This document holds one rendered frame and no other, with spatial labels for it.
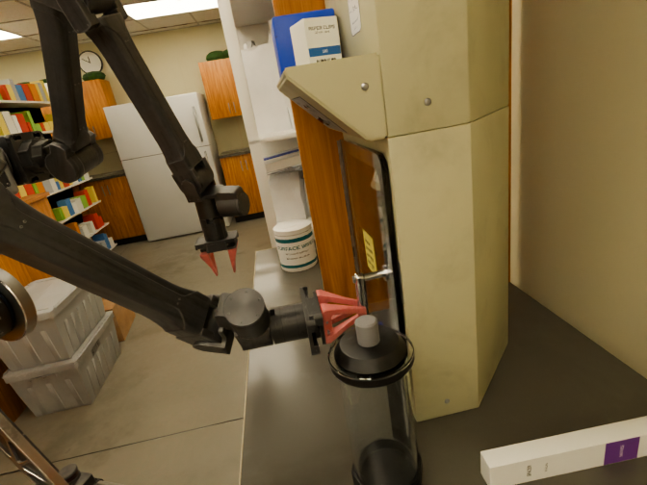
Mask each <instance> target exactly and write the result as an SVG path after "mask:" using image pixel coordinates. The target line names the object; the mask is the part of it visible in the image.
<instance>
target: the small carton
mask: <svg viewBox="0 0 647 485"><path fill-rule="evenodd" d="M290 31H291V37H292V43H293V48H294V54H295V60H296V65H303V64H313V63H319V62H325V61H331V60H337V59H342V52H341V44H340V38H339V30H338V22H337V16H336V15H333V16H323V17H312V18H303V19H302V20H301V21H299V22H298V23H296V24H295V25H293V26H292V27H290Z"/></svg>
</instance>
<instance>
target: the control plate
mask: <svg viewBox="0 0 647 485"><path fill-rule="evenodd" d="M292 100H293V101H294V102H295V103H297V104H298V105H299V106H301V108H302V109H304V110H305V111H306V112H308V113H309V114H310V115H312V116H313V117H315V118H319V117H320V118H321V119H322V120H324V119H325V120H329V121H330V122H331V123H332V124H331V123H330V124H329V125H326V124H325V123H324V125H325V126H327V127H329V128H332V129H335V130H338V131H342V132H345V133H346V131H345V130H343V129H342V128H341V127H339V126H338V125H337V124H335V123H334V122H333V121H331V120H330V119H329V118H328V117H326V116H325V115H323V114H322V113H321V112H319V111H318V110H317V109H315V108H314V107H313V106H311V105H310V104H309V103H308V102H306V101H305V100H304V99H302V98H301V97H297V98H294V99H292ZM305 104H306V105H308V106H309V107H310V108H311V109H310V108H308V107H307V106H306V105H305ZM303 105H305V106H306V107H307V108H308V109H307V108H305V107H304V106H303Z"/></svg>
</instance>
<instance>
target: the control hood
mask: <svg viewBox="0 0 647 485"><path fill-rule="evenodd" d="M276 86H277V88H278V90H279V91H280V92H282V93H283V94H284V95H286V96H287V97H288V98H290V99H291V100H292V99H294V98H297V97H301V98H302V99H304V100H305V101H306V102H308V103H309V104H310V105H311V106H313V107H314V108H315V109H317V110H318V111H319V112H321V113H322V114H323V115H325V116H326V117H328V118H329V119H330V120H331V121H333V122H334V123H335V124H337V125H338V126H339V127H341V128H342V129H343V130H345V131H346V133H345V132H342V131H339V132H342V133H345V134H348V135H351V136H354V137H358V138H360V139H363V140H369V141H373V140H382V139H385V137H386V136H387V129H386V119H385V111H384V101H383V91H382V82H381V72H380V62H379V55H377V54H376V53H372V54H366V55H360V56H354V57H348V58H343V59H337V60H331V61H325V62H319V63H313V64H303V65H297V66H290V67H286V68H285V70H284V71H283V73H282V75H281V77H280V79H279V81H278V83H277V85H276ZM292 101H293V100H292Z"/></svg>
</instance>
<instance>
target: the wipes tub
mask: <svg viewBox="0 0 647 485"><path fill-rule="evenodd" d="M273 233H274V238H275V242H276V247H277V251H278V255H279V260H280V264H281V267H282V269H284V270H286V271H290V272H296V271H303V270H306V269H309V268H311V267H313V266H314V265H316V264H317V254H316V248H315V244H314V238H313V232H312V227H311V222H310V220H308V219H303V218H298V219H291V220H287V221H283V222H280V223H278V224H276V225H275V226H274V227H273Z"/></svg>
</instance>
